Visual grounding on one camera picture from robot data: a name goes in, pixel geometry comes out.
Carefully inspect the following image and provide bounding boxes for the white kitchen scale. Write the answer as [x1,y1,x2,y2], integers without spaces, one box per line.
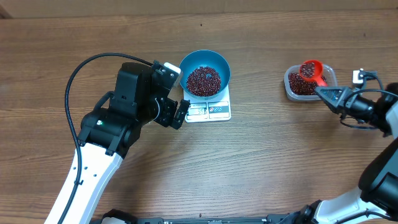
[183,85,232,123]

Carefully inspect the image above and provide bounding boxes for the clear plastic container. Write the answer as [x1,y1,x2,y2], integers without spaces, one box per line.
[284,64,338,101]

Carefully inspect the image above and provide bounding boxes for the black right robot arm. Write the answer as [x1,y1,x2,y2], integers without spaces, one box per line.
[293,83,397,223]

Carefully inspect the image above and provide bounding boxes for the blue bowl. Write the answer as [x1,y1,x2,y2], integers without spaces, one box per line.
[180,50,231,100]

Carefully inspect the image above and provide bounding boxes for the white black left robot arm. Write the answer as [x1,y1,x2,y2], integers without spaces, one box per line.
[46,62,190,223]

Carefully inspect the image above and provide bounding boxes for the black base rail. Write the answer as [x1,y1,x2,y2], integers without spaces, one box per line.
[90,202,355,224]

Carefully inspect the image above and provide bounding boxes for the red scoop blue handle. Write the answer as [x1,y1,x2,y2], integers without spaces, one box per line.
[299,60,328,86]

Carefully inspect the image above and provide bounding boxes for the red beans pile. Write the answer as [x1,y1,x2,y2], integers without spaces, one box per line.
[288,72,318,95]

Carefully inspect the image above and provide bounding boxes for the red beans in bowl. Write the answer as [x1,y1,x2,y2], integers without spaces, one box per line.
[186,67,221,96]

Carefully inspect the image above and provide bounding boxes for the red beans in scoop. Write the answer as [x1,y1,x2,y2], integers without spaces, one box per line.
[300,62,315,78]

